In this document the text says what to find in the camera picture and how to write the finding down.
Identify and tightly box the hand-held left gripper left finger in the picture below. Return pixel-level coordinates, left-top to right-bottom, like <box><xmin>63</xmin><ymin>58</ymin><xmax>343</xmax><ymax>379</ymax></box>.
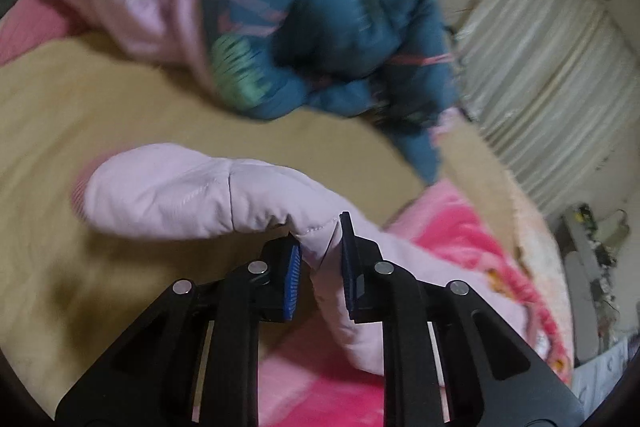
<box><xmin>55</xmin><ymin>232</ymin><xmax>303</xmax><ymax>427</ymax></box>

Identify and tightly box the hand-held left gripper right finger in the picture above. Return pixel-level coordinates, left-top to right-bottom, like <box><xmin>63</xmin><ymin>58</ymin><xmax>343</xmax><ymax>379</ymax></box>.
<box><xmin>339</xmin><ymin>211</ymin><xmax>586</xmax><ymax>427</ymax></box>

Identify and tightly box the light pink padded jacket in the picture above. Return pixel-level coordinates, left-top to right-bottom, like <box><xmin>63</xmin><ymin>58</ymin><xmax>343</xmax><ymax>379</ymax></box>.
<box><xmin>72</xmin><ymin>143</ymin><xmax>451</xmax><ymax>375</ymax></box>

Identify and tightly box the grey desk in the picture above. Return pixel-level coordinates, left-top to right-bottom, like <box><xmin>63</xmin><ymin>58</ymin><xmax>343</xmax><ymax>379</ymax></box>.
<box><xmin>559</xmin><ymin>203</ymin><xmax>632</xmax><ymax>368</ymax></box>

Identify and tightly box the blue patterned padded garment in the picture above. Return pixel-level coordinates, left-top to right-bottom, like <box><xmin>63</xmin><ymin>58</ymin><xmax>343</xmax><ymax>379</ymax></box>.
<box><xmin>202</xmin><ymin>0</ymin><xmax>463</xmax><ymax>186</ymax></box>

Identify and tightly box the pink printed fleece blanket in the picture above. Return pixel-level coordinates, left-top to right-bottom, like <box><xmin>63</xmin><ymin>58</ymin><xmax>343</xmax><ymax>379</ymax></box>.
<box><xmin>0</xmin><ymin>31</ymin><xmax>521</xmax><ymax>403</ymax></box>

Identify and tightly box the white drawer cabinet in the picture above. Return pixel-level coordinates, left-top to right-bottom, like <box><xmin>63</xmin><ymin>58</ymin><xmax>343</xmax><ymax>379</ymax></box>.
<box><xmin>570</xmin><ymin>341</ymin><xmax>631</xmax><ymax>414</ymax></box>

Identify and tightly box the white pleated curtain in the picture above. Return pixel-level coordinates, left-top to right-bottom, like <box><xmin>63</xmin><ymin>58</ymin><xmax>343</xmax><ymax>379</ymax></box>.
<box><xmin>452</xmin><ymin>0</ymin><xmax>640</xmax><ymax>218</ymax></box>

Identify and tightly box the salmon pink cloth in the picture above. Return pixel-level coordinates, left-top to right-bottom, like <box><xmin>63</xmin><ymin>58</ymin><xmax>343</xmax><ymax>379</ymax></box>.
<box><xmin>0</xmin><ymin>0</ymin><xmax>87</xmax><ymax>66</ymax></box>

